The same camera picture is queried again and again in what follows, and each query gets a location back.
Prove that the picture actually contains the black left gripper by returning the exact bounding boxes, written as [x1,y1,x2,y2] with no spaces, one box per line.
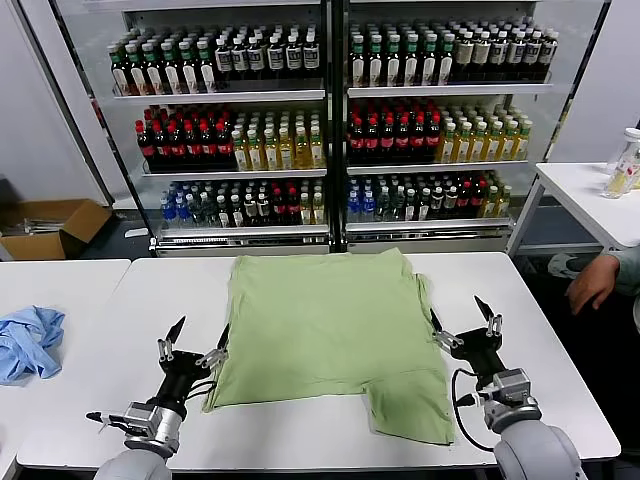
[149,314,231,409]

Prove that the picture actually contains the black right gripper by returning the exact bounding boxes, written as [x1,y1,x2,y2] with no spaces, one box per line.
[429,294,509,389]

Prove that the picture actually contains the green polo shirt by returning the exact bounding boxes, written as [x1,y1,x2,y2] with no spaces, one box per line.
[201,248,456,447]

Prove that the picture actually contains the person's grey sleeved forearm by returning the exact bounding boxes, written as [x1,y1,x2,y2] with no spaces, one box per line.
[610,247,640,297]

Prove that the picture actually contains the person's bare hand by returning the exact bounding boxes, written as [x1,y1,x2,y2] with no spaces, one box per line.
[566,253,625,316]

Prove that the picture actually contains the beverage cooler cabinet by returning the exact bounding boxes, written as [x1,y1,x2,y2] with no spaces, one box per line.
[119,0,346,257]
[339,0,556,255]

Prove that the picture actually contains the white cooler shelf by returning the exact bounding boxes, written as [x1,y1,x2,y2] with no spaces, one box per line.
[346,83,554,99]
[346,159,531,176]
[344,218,514,241]
[142,168,329,180]
[112,89,327,104]
[155,223,331,246]

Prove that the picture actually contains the crumpled grey cloth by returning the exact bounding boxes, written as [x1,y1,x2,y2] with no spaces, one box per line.
[547,253,584,280]

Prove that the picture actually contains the crumpled light blue shirt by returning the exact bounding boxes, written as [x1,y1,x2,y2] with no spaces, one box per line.
[0,305,67,386]

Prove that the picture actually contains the white side table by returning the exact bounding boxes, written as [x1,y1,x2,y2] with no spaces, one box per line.
[504,160,640,289]

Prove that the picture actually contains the open cardboard box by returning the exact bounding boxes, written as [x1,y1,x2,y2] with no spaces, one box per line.
[0,198,114,261]

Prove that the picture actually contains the bundle of metal rods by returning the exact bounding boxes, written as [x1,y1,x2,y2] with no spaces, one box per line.
[0,215,69,236]

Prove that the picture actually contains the clear jar yellow contents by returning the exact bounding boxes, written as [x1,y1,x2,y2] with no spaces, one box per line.
[603,167,632,200]

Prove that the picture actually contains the clear bottle white cap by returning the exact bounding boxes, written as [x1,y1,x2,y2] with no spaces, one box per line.
[607,127,640,191]

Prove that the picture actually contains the dark bottle green cap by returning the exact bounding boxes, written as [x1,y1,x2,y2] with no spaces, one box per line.
[196,41,218,94]
[349,35,368,88]
[437,33,456,86]
[126,44,147,96]
[161,43,182,95]
[110,46,130,96]
[179,42,200,95]
[420,34,439,87]
[385,34,403,87]
[367,35,386,88]
[143,43,164,96]
[402,34,421,87]

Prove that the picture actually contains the dark bottle beige label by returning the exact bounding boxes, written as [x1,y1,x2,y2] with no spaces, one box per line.
[456,31,476,76]
[473,31,493,76]

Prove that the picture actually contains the dark bottle white blue label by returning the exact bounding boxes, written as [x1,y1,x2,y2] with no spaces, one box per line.
[302,32,321,76]
[285,34,304,77]
[490,31,509,75]
[523,31,543,74]
[506,31,526,75]
[539,31,559,74]
[232,37,251,79]
[248,36,267,79]
[266,35,286,78]
[214,38,233,80]

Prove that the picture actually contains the open glass cooler door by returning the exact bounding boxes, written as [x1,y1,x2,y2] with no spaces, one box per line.
[504,0,615,254]
[17,0,154,242]

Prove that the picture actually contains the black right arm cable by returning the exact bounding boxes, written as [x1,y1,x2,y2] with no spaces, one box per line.
[451,368,499,451]

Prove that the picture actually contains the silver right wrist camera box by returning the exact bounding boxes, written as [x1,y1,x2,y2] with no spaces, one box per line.
[479,368,539,416]

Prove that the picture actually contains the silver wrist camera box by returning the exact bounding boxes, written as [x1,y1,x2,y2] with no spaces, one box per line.
[122,402,174,444]
[479,368,539,416]

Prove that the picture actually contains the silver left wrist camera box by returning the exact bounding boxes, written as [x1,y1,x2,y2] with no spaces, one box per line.
[122,402,174,444]

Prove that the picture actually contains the black left camera cable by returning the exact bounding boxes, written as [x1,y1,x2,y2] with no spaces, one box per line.
[84,410,127,435]

